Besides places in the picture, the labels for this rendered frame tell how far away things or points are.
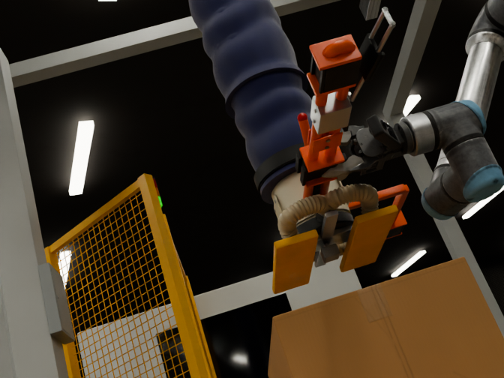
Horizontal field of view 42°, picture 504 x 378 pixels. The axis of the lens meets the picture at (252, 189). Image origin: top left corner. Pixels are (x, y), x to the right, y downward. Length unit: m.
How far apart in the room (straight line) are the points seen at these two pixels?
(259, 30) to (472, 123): 0.64
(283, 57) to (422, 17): 2.94
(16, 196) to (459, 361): 2.21
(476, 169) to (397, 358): 0.44
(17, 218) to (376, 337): 2.04
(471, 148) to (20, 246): 2.03
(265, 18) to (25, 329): 1.62
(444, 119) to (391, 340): 0.50
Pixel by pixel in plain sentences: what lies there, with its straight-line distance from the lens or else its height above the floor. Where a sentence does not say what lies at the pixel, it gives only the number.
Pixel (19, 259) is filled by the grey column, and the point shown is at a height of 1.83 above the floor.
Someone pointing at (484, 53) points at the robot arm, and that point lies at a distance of 1.84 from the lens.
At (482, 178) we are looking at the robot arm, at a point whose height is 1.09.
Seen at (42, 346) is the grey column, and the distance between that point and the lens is 2.78.
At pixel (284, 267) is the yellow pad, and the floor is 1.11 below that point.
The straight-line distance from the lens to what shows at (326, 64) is 1.08.
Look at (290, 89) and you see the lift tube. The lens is 1.71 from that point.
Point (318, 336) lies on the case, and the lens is 1.26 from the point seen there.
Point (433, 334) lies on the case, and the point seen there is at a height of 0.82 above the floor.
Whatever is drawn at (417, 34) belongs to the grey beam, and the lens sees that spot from 4.80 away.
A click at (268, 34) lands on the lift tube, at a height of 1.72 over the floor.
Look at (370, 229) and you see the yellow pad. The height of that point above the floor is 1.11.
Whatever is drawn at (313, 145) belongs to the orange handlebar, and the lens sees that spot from 1.31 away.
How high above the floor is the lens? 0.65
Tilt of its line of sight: 24 degrees up
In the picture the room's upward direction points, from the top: 19 degrees counter-clockwise
